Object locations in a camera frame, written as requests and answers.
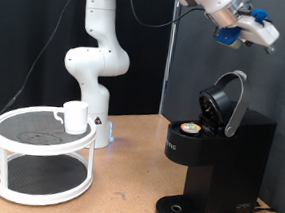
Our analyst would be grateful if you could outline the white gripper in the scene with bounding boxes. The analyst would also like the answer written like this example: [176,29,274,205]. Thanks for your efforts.
[235,13,282,55]

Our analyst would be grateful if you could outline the orange-rimmed coffee pod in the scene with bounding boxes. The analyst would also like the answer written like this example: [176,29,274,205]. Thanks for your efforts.
[179,121,203,136]

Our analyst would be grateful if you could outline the black Keurig coffee machine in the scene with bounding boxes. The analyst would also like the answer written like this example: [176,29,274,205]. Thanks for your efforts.
[153,63,282,213]

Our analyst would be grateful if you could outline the white mug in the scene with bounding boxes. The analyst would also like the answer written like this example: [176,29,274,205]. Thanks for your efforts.
[51,99,91,137]

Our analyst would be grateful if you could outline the vertical metal corner strip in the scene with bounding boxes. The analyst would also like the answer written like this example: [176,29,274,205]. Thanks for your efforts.
[157,0,184,117]

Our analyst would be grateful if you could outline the white two-tier turntable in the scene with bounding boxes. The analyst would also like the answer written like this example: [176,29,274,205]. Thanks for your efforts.
[0,101,100,211]

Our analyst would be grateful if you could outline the blue cable clip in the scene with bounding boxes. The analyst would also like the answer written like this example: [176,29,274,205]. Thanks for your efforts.
[249,8,273,25]

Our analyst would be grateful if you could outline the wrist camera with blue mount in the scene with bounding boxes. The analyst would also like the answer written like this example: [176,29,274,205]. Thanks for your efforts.
[212,24,243,50]

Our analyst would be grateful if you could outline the black power cord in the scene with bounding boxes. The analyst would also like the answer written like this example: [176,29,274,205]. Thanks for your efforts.
[253,200,278,213]

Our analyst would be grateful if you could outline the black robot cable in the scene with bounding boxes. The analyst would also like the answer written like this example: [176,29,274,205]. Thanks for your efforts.
[0,0,206,150]

